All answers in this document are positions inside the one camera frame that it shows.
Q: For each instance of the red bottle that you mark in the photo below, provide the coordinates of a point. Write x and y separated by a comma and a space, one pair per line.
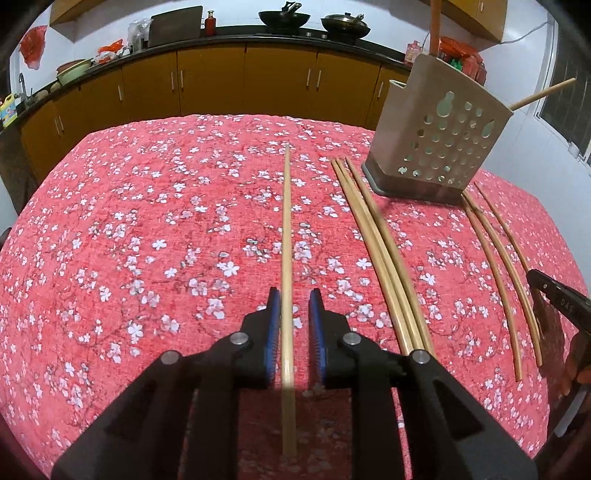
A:
211, 25

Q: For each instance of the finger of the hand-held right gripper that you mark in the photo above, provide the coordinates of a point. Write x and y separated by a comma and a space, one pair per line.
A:
563, 300

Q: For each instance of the barred window with white frame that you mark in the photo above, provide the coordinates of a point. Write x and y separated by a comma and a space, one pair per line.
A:
568, 92

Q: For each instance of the orange plastic bag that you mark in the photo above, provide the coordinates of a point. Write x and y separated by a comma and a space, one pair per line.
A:
110, 50

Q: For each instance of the black kitchen countertop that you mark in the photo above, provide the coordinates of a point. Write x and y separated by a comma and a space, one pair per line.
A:
194, 40

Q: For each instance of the hanging red plastic bag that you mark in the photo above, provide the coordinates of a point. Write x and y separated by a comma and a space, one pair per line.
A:
33, 48

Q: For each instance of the metal faucet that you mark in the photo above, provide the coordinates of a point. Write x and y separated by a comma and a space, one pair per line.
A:
23, 87

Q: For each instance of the green basin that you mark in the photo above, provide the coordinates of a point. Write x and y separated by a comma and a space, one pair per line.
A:
74, 71

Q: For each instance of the beige perforated chopstick holder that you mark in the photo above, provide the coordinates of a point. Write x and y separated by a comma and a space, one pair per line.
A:
415, 115

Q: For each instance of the gas stove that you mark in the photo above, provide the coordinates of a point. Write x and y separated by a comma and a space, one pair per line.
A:
314, 36

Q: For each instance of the yellow detergent bottle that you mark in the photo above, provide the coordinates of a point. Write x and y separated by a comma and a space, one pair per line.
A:
8, 113

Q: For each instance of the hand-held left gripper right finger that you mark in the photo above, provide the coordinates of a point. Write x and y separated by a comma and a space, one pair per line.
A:
317, 337

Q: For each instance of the black wok with lid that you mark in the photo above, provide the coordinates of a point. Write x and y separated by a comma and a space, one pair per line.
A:
346, 25

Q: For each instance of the pink bottle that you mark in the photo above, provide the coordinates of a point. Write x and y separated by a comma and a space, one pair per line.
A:
413, 53

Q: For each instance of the group of condiment bottles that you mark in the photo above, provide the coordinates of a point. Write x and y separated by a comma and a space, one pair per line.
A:
461, 57

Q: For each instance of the dark wooden cutting board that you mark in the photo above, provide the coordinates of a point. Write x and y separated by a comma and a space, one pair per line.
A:
175, 25

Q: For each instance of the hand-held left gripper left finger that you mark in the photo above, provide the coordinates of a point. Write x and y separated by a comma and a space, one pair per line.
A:
273, 332

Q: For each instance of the person's right hand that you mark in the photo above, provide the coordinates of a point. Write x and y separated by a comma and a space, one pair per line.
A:
571, 364

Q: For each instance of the clear plastic bag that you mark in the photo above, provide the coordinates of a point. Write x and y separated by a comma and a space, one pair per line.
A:
137, 34

